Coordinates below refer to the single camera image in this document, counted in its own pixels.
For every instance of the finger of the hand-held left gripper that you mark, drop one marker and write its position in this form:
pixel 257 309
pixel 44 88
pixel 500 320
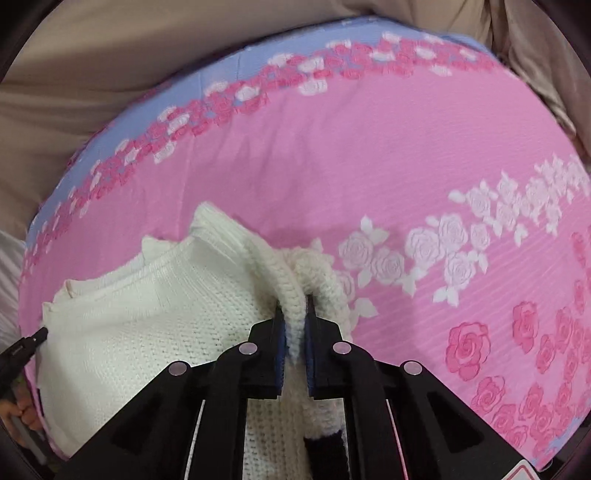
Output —
pixel 28 342

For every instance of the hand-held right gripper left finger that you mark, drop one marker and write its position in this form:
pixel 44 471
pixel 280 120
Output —
pixel 278 350

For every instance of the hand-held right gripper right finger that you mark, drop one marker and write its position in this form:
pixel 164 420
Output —
pixel 310 355

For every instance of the white knitted sweater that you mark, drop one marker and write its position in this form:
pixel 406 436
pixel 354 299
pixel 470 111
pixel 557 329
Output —
pixel 152 314

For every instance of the person's left hand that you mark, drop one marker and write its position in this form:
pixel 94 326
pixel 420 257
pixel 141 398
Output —
pixel 23 410

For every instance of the pink rose-print bed sheet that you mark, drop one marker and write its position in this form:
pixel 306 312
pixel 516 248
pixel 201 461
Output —
pixel 351 194

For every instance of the beige blanket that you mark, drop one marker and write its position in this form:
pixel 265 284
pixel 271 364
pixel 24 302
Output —
pixel 138 60

